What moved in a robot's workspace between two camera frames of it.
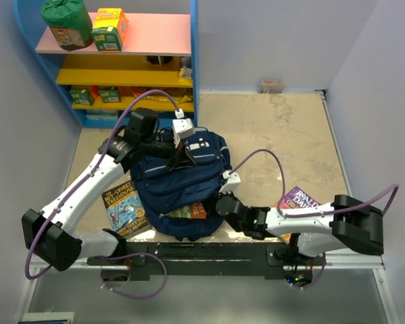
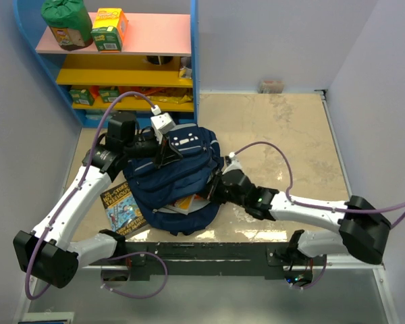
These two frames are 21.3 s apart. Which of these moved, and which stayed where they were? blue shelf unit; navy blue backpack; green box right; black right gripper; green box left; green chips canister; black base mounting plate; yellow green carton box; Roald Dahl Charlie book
Moved: black right gripper; navy blue backpack; Roald Dahl Charlie book
Stayed: green box right; green chips canister; blue shelf unit; green box left; black base mounting plate; yellow green carton box
